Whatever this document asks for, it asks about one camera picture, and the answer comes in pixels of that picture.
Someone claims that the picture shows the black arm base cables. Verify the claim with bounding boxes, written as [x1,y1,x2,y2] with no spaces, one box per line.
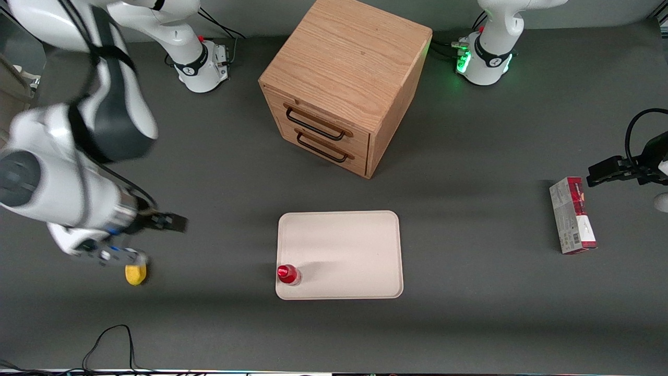
[197,7,247,41]
[431,11,487,59]

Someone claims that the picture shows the black looped gripper cable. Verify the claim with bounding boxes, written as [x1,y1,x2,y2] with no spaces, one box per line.
[624,108,668,169]

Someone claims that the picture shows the red plaid cardboard box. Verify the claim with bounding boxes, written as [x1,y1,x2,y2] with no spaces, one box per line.
[548,177,598,255]

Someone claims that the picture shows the beige rectangular tray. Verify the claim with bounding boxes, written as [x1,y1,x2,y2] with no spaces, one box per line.
[275,210,404,301]

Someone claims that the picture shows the yellow lemon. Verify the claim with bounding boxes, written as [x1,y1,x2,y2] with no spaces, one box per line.
[125,264,148,287]

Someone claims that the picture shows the red coke bottle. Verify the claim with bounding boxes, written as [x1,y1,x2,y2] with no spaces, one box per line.
[277,264,302,287]

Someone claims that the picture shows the black table edge cable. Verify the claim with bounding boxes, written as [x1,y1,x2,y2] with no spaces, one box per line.
[82,324,138,373]

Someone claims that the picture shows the black right arm base cables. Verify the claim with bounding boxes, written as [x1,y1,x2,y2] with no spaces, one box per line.
[197,7,247,41]

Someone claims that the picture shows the oak wooden drawer cabinet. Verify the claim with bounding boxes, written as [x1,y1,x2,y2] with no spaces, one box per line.
[258,0,433,180]

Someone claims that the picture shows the gray wrist camera mount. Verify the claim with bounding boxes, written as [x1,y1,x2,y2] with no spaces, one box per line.
[73,237,150,268]

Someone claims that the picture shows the black right arm wrist cable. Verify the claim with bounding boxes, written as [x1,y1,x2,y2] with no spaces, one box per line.
[97,162,158,210]

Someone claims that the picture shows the black drawer handle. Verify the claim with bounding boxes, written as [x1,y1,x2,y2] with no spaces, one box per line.
[284,104,347,142]
[295,131,349,163]

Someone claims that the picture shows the black left arm base cables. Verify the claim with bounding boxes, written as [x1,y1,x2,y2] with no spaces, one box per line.
[431,11,487,59]

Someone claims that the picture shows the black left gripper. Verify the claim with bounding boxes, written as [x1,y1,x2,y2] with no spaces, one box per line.
[587,132,668,187]

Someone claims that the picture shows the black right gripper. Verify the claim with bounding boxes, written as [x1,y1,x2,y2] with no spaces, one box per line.
[120,201,188,237]

